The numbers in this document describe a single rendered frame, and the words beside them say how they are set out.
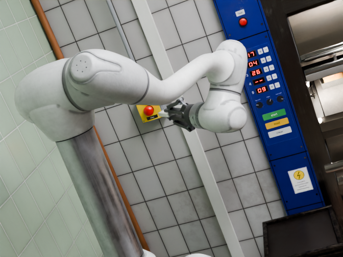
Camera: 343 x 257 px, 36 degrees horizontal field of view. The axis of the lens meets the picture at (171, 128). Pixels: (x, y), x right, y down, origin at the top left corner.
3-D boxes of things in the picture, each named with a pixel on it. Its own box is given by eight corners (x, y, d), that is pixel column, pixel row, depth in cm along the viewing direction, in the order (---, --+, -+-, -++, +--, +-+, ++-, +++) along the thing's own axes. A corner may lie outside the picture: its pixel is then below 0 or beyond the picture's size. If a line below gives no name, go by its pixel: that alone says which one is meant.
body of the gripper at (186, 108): (186, 108, 173) (170, 108, 181) (194, 131, 176) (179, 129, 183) (202, 99, 177) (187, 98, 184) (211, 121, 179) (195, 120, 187)
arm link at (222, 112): (218, 134, 174) (226, 96, 175) (250, 137, 161) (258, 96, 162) (192, 128, 168) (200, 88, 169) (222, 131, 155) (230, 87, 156)
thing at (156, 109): (146, 118, 217) (137, 96, 214) (168, 111, 214) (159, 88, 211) (142, 125, 210) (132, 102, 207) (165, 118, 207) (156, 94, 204)
